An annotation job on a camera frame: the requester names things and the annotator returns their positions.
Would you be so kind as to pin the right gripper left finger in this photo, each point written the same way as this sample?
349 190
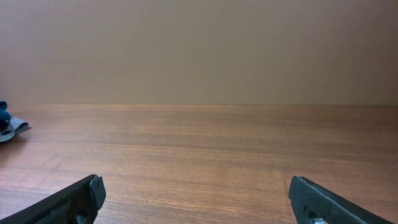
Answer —
78 203

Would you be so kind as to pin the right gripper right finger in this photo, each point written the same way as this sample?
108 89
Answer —
311 203

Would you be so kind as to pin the grey folded garment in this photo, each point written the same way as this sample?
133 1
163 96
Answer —
11 128

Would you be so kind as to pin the blue button shirt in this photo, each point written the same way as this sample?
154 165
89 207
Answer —
4 116

